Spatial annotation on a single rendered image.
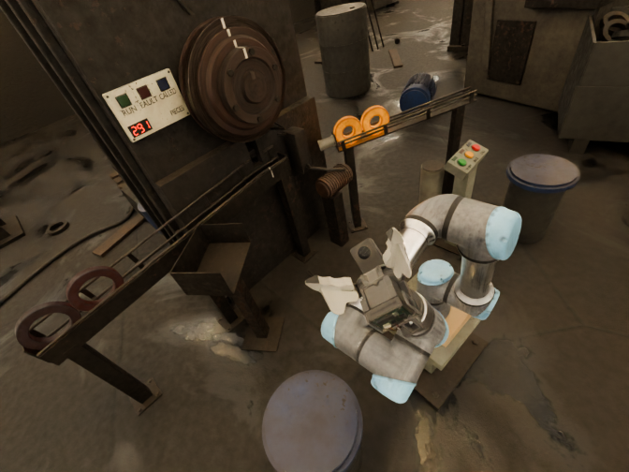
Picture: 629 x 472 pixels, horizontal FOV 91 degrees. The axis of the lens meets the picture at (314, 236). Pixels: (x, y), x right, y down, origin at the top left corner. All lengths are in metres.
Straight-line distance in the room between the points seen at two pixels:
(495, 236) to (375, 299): 0.38
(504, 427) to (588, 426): 0.30
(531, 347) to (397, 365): 1.20
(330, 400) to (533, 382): 0.93
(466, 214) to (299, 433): 0.79
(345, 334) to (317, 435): 0.49
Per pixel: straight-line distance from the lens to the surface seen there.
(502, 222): 0.80
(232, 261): 1.34
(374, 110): 1.81
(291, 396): 1.16
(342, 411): 1.12
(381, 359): 0.66
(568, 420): 1.70
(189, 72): 1.35
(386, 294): 0.50
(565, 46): 3.49
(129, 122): 1.42
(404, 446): 1.53
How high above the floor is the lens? 1.49
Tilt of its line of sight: 43 degrees down
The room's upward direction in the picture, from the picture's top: 14 degrees counter-clockwise
